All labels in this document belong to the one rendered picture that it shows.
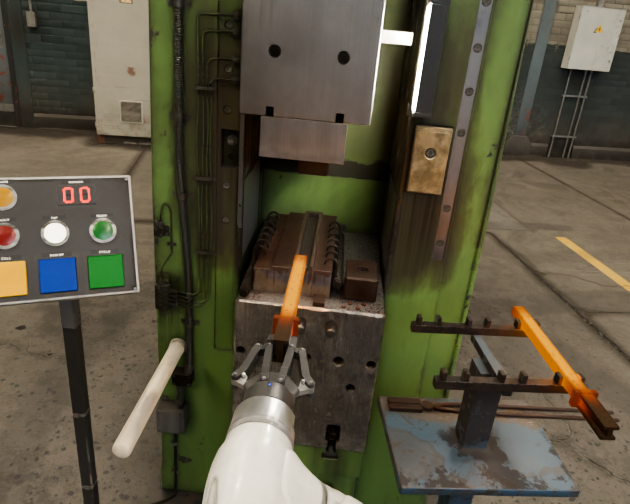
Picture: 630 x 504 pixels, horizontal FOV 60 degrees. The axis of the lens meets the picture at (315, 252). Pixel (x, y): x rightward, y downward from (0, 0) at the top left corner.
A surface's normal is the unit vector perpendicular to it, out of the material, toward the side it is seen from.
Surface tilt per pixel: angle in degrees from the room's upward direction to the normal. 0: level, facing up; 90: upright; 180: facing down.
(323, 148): 90
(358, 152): 90
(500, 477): 0
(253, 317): 90
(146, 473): 0
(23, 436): 0
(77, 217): 60
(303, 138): 90
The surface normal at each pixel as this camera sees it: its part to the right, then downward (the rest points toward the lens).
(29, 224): 0.35, -0.11
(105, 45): 0.10, 0.41
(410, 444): 0.08, -0.91
